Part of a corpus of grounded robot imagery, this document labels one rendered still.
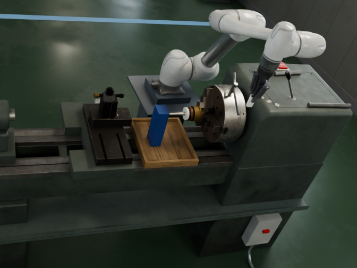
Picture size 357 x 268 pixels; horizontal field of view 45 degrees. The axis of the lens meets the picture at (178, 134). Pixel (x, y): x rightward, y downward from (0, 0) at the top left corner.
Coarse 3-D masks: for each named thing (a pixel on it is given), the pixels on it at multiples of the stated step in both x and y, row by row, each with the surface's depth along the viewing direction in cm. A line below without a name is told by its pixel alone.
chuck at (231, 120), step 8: (216, 88) 228; (224, 88) 227; (216, 96) 228; (224, 96) 222; (232, 96) 224; (216, 104) 229; (224, 104) 221; (232, 104) 222; (208, 112) 239; (216, 112) 229; (224, 112) 221; (232, 112) 222; (224, 120) 221; (232, 120) 222; (208, 128) 238; (232, 128) 224; (208, 136) 238; (216, 136) 230; (224, 136) 227; (232, 136) 229
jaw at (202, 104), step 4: (204, 88) 233; (208, 88) 230; (212, 88) 231; (204, 92) 233; (208, 92) 230; (212, 92) 231; (200, 96) 233; (204, 96) 230; (208, 96) 230; (212, 96) 231; (200, 100) 233; (204, 100) 230; (208, 100) 231; (212, 100) 232; (200, 104) 229; (204, 104) 230; (208, 104) 231; (212, 104) 232
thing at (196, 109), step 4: (192, 108) 228; (196, 108) 227; (200, 108) 228; (192, 112) 226; (196, 112) 227; (200, 112) 227; (204, 112) 230; (192, 116) 227; (196, 116) 227; (200, 116) 228; (188, 120) 229; (192, 120) 229; (196, 120) 229
